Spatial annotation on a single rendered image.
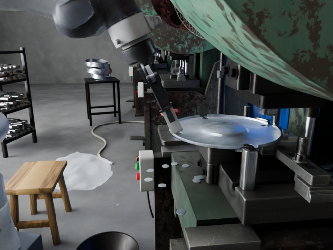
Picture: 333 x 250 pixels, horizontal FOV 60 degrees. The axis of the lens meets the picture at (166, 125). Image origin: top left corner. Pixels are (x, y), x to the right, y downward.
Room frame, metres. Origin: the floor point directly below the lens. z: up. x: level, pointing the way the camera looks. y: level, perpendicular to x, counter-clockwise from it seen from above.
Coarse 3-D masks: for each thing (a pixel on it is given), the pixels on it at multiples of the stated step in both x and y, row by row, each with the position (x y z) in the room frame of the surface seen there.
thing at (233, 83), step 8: (232, 64) 0.74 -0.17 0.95; (224, 72) 0.76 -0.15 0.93; (232, 72) 0.70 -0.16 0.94; (240, 72) 0.69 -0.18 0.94; (248, 72) 0.69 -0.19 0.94; (232, 80) 0.73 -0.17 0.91; (240, 80) 0.69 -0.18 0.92; (248, 80) 0.69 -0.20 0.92; (256, 80) 0.67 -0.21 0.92; (264, 80) 0.67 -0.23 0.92; (240, 88) 0.69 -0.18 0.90; (248, 88) 0.69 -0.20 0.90; (256, 88) 0.67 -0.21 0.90; (264, 88) 0.67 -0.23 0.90; (272, 88) 0.67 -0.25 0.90; (280, 88) 0.68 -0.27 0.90; (288, 88) 0.68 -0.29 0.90
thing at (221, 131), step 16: (192, 128) 0.74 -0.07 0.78; (208, 128) 0.73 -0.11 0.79; (224, 128) 0.73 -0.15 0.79; (240, 128) 0.73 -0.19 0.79; (256, 128) 0.74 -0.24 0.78; (272, 128) 0.74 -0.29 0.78; (208, 144) 0.61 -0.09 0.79; (224, 144) 0.62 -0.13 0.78; (240, 144) 0.62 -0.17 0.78; (256, 144) 0.62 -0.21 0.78
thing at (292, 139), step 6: (264, 126) 0.77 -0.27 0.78; (288, 132) 0.72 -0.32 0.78; (288, 138) 0.68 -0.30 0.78; (294, 138) 0.68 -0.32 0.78; (276, 144) 0.68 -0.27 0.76; (282, 144) 0.68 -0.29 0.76; (288, 144) 0.68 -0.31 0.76; (294, 144) 0.68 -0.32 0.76; (264, 150) 0.67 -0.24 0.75; (270, 150) 0.67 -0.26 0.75; (276, 150) 0.68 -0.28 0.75
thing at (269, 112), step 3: (261, 111) 0.75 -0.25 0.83; (264, 111) 0.74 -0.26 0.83; (267, 111) 0.73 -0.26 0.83; (270, 111) 0.73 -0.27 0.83; (273, 111) 0.73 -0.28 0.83; (276, 111) 0.73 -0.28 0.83; (264, 114) 0.74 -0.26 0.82; (267, 114) 0.73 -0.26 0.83; (270, 114) 0.73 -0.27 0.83; (273, 114) 0.73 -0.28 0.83; (276, 114) 0.73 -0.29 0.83
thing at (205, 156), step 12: (168, 132) 0.72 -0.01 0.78; (168, 144) 0.65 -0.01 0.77; (180, 144) 0.65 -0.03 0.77; (192, 144) 0.66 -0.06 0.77; (204, 156) 0.72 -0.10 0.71; (216, 156) 0.68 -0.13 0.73; (228, 156) 0.69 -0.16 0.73; (204, 168) 0.71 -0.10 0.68; (216, 168) 0.68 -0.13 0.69; (216, 180) 0.69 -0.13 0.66
